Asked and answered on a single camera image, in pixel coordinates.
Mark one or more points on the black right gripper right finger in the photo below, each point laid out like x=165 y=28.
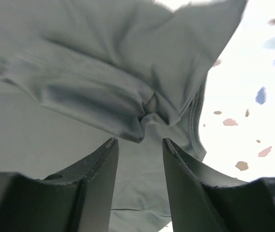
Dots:
x=202 y=199

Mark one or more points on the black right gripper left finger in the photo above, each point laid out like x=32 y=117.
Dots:
x=75 y=199

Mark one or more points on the grey t shirt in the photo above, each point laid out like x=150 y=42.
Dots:
x=74 y=73

